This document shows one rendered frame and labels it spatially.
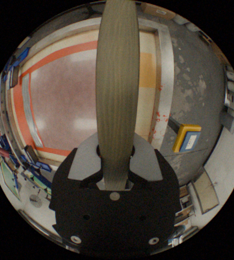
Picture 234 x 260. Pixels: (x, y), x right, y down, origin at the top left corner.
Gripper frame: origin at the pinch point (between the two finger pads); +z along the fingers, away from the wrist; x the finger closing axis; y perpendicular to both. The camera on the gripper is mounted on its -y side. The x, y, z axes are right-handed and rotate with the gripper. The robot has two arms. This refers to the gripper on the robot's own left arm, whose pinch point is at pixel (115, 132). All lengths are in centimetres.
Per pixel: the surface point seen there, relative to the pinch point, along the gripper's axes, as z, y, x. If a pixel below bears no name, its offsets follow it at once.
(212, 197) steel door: -49, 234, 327
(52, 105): 13.8, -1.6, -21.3
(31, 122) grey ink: 13.4, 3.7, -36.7
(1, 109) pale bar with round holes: 7, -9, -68
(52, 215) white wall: -45, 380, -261
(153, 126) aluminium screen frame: 11.4, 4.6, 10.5
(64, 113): 13.8, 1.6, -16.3
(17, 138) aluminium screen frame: 12, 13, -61
